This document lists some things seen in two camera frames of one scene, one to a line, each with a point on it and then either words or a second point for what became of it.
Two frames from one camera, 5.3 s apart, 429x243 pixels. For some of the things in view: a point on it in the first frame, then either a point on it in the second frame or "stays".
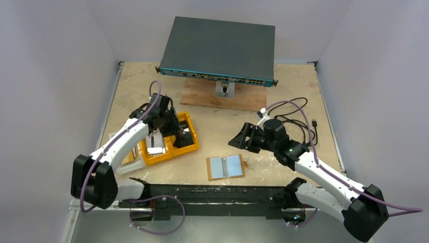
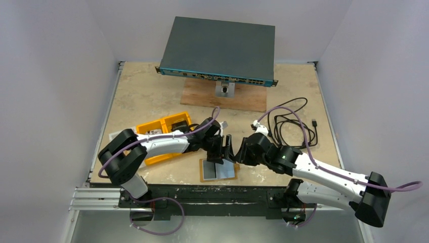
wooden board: x=202 y=92 stays
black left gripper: x=174 y=126 → x=216 y=157
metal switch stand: x=226 y=89 stays
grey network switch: x=221 y=51 stays
